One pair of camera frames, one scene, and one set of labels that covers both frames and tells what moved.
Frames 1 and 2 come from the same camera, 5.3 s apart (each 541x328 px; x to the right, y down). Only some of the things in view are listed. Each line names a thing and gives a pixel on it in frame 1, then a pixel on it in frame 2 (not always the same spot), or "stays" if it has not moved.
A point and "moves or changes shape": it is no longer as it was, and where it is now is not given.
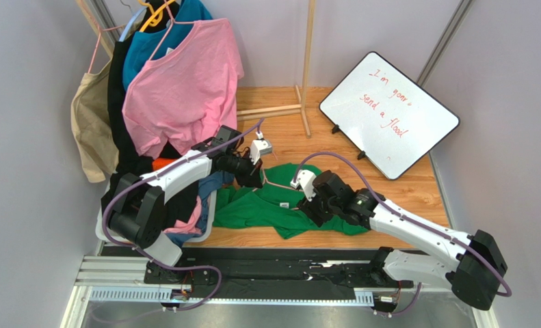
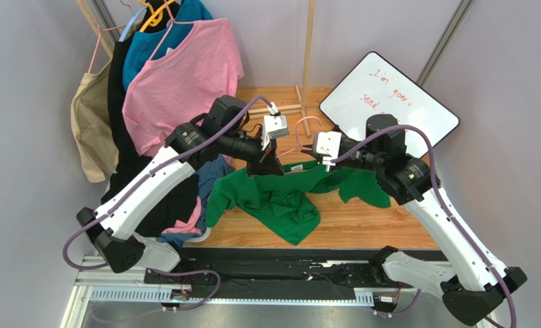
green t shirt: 274,205 moves or changes shape
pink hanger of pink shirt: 173,22 stays
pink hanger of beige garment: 100,32 stays
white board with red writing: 394,121 stays
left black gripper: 252,178 → 269,164
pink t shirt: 184,96 stays
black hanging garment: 126,157 stays
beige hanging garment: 91,126 stays
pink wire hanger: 273,183 → 298,145
